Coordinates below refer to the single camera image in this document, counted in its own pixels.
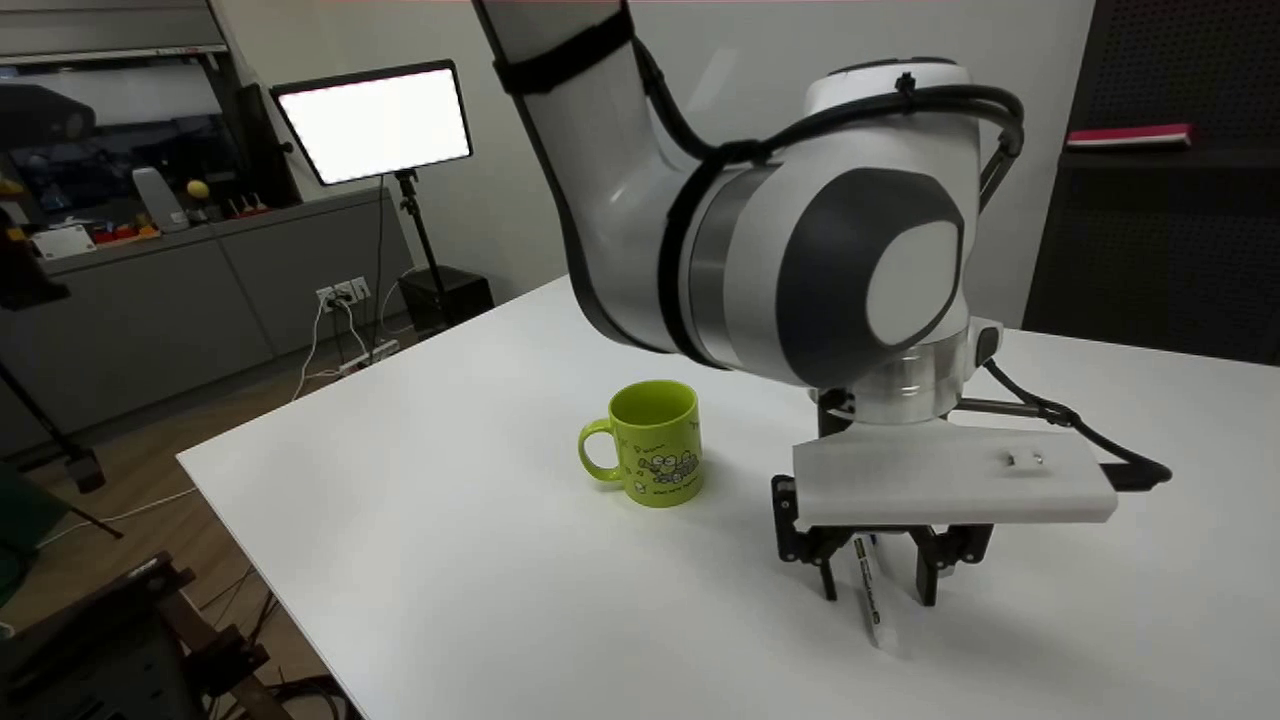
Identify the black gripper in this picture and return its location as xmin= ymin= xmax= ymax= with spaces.
xmin=766 ymin=471 xmax=998 ymax=612

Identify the white marker with blue cap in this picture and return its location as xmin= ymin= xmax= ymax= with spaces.
xmin=852 ymin=530 xmax=891 ymax=650

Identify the green ceramic mug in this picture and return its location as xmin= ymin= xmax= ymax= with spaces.
xmin=570 ymin=374 xmax=709 ymax=511

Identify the tall black cabinet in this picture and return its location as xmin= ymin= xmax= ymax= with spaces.
xmin=1019 ymin=0 xmax=1280 ymax=369

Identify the pink flat item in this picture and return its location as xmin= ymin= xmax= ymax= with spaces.
xmin=1064 ymin=120 xmax=1201 ymax=157

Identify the black floor box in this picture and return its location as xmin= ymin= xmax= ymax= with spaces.
xmin=397 ymin=264 xmax=498 ymax=340

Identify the black light stand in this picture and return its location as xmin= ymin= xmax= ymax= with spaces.
xmin=389 ymin=169 xmax=461 ymax=336

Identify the bright led light panel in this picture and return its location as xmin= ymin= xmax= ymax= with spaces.
xmin=266 ymin=56 xmax=479 ymax=190

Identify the grey low cabinet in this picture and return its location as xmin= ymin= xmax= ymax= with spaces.
xmin=0 ymin=182 xmax=406 ymax=449

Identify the black tripod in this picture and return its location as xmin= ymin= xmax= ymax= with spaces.
xmin=0 ymin=219 xmax=111 ymax=501

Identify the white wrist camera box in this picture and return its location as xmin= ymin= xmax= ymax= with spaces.
xmin=788 ymin=425 xmax=1124 ymax=537

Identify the black camera cable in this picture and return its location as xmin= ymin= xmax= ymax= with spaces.
xmin=977 ymin=325 xmax=1179 ymax=497

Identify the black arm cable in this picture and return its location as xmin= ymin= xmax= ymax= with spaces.
xmin=624 ymin=36 xmax=1030 ymax=211

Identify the white power cord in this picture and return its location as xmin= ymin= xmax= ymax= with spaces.
xmin=289 ymin=297 xmax=406 ymax=401

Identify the white wall power outlet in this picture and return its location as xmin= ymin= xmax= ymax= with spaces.
xmin=312 ymin=273 xmax=376 ymax=314

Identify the black velcro strap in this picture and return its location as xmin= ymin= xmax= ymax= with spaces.
xmin=489 ymin=3 xmax=639 ymax=99

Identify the black metal frame clutter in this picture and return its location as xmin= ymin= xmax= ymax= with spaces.
xmin=0 ymin=546 xmax=350 ymax=720

